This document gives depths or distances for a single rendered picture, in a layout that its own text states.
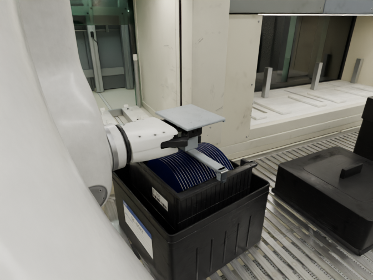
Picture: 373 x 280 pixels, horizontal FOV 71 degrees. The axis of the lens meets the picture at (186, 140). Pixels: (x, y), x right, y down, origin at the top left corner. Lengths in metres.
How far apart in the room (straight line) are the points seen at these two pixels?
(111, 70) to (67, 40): 1.30
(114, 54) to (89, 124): 1.35
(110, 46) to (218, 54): 0.96
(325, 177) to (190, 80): 0.48
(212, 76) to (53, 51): 0.55
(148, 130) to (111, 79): 1.23
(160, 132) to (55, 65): 0.21
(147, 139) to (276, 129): 0.79
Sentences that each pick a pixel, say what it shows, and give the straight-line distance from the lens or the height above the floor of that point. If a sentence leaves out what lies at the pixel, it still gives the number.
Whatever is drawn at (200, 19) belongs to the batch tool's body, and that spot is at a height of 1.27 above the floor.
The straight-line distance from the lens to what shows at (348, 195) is 0.79.
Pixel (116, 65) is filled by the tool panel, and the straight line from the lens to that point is 1.69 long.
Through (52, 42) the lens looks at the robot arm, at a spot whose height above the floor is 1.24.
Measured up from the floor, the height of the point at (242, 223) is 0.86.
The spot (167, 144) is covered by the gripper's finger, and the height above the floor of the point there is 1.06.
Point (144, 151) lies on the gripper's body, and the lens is 0.47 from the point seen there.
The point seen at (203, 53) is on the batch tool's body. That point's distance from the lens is 0.80.
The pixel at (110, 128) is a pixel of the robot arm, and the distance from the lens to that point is 0.47.
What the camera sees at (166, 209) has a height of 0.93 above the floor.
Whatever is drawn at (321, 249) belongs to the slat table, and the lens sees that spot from 0.76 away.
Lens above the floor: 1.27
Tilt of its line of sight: 25 degrees down
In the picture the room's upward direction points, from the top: straight up
